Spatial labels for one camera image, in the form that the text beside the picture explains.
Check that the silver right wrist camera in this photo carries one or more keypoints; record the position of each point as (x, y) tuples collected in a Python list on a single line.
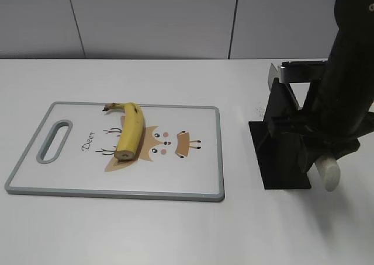
[(301, 71)]

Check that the cleaver knife with cream handle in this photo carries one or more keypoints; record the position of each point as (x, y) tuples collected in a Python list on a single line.
[(326, 164)]

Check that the black knife stand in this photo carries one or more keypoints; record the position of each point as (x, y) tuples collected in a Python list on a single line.
[(277, 154)]

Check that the yellow banana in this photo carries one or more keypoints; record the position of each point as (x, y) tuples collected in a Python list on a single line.
[(132, 130)]

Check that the white deer cutting board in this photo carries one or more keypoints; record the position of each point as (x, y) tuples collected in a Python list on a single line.
[(71, 154)]

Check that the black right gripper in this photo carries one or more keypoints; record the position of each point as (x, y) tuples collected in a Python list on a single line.
[(333, 117)]

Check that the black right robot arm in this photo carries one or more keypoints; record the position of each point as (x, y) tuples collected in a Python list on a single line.
[(351, 57)]

